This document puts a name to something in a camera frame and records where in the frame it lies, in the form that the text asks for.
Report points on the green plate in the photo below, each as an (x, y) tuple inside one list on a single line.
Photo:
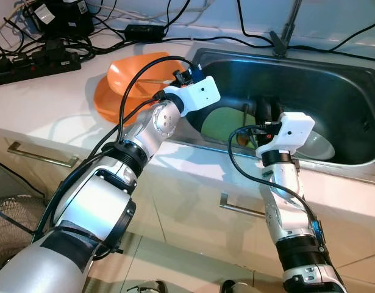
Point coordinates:
[(221, 125)]

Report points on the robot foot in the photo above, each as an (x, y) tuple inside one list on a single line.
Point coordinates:
[(239, 287), (147, 287)]

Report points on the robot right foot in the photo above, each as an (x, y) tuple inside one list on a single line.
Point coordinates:
[(239, 287)]

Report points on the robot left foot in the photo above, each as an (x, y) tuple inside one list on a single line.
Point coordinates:
[(147, 287)]

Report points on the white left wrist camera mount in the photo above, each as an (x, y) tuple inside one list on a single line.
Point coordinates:
[(199, 94)]

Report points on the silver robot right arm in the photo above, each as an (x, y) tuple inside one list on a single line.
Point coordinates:
[(291, 213)]

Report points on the black electronics box with labels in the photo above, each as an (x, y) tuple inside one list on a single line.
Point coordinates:
[(65, 21)]

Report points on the orange plastic bowl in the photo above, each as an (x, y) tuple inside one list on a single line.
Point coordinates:
[(135, 67)]

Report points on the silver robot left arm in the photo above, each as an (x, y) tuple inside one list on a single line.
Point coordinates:
[(92, 207)]

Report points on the dark metal faucet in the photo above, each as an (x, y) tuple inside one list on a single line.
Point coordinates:
[(285, 36)]

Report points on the stainless steel sink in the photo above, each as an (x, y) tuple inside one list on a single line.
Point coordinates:
[(321, 85)]

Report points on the white bowl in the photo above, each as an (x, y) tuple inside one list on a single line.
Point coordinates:
[(318, 146)]

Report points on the black power strip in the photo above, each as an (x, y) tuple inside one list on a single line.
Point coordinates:
[(35, 66)]

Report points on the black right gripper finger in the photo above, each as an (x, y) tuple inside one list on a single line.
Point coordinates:
[(262, 111), (276, 110)]

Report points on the black power adapter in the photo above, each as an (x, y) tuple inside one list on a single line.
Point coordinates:
[(144, 33)]

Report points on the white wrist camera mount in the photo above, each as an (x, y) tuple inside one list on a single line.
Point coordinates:
[(291, 131), (199, 94)]

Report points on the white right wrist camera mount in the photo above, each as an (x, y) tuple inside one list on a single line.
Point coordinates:
[(291, 131)]

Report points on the orange plastic plate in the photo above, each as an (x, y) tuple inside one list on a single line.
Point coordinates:
[(108, 104)]

